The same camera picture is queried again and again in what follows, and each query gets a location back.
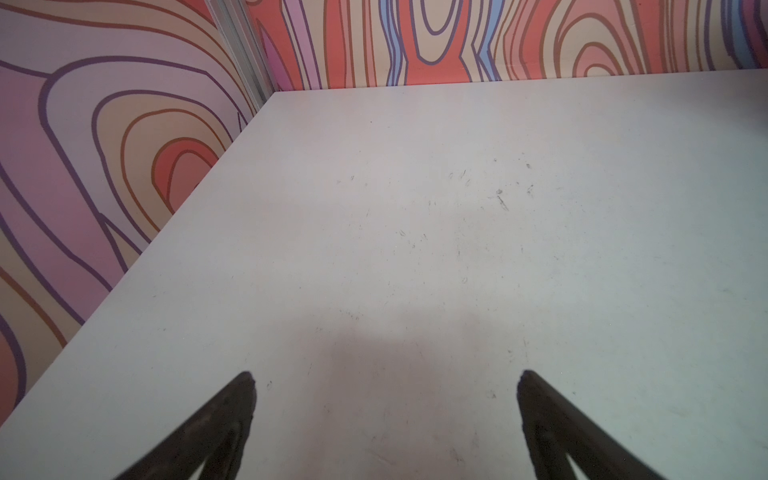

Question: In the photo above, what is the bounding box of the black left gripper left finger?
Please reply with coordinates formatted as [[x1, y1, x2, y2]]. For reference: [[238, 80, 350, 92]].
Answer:
[[118, 371, 257, 479]]

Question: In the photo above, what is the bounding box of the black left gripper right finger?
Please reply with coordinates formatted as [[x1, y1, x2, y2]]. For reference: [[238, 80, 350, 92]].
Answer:
[[517, 370, 661, 479]]

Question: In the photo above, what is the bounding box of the aluminium frame corner post left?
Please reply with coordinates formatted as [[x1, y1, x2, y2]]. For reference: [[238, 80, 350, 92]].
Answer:
[[206, 0, 275, 111]]

